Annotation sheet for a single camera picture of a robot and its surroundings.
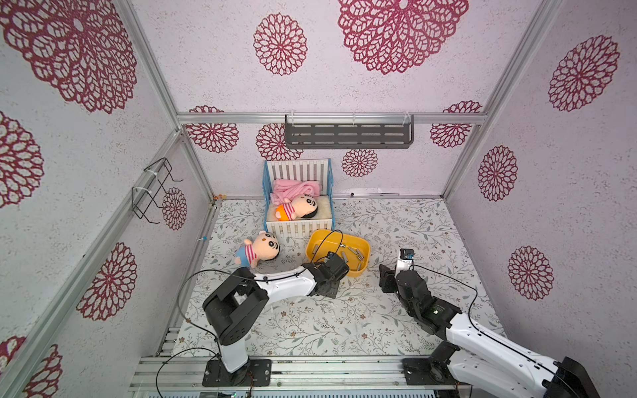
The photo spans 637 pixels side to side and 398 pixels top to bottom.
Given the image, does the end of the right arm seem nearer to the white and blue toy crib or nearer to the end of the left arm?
the end of the left arm

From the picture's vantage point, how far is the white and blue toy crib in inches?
40.3

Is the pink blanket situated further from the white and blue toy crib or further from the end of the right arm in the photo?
the end of the right arm

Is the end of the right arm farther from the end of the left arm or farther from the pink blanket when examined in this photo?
the pink blanket

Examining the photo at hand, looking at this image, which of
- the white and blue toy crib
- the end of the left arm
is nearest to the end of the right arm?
the end of the left arm

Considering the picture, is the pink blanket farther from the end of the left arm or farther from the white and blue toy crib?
the end of the left arm

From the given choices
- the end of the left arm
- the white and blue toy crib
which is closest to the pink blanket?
the white and blue toy crib

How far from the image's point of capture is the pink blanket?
1083 millimetres
